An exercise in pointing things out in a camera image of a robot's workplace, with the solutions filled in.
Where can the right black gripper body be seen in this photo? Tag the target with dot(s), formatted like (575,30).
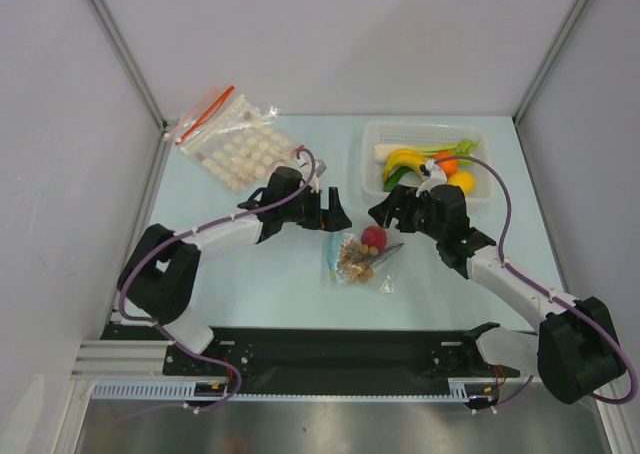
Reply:
(401,212)

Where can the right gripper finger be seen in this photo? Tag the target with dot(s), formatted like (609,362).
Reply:
(410,219)
(393,207)

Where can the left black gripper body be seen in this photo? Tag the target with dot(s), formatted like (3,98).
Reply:
(305,210)

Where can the red pomegranate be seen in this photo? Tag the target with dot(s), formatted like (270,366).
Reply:
(374,236)

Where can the blue zipper clear bag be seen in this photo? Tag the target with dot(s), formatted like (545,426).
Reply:
(383,281)

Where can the brown longan bunch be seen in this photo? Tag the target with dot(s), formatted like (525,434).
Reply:
(359,263)

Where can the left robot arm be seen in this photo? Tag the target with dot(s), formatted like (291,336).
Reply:
(157,281)

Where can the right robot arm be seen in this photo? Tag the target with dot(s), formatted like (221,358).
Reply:
(574,348)

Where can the polka dot zip bag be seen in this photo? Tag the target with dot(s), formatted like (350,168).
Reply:
(238,157)

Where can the red zipper clear bag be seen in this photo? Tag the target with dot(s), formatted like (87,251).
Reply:
(218,117)

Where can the green cucumber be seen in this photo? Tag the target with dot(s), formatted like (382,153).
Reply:
(395,177)

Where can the yellow lemon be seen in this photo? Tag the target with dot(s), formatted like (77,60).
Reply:
(464,180)

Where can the orange fruit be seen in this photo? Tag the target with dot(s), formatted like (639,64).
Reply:
(447,162)

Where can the yellow banana bunch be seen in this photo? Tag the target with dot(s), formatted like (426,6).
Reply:
(405,157)

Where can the green celery stalk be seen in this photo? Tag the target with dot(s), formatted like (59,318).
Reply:
(435,149)

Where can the white plastic basket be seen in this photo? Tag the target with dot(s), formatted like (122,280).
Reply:
(381,138)

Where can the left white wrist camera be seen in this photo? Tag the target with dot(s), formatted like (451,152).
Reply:
(304,167)

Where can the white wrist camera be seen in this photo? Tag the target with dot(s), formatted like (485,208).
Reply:
(433,176)
(304,167)

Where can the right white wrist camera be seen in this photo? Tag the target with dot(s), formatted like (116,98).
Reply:
(433,176)

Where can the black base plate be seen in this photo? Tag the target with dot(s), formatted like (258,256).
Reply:
(302,362)

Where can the white slotted cable duct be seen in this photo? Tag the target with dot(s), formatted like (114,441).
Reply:
(192,391)

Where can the right aluminium frame post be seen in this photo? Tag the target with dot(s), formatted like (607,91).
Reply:
(559,43)

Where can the aluminium frame post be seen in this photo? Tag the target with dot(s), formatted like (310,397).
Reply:
(112,32)
(559,43)

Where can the left aluminium frame post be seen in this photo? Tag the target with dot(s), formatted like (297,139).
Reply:
(112,32)

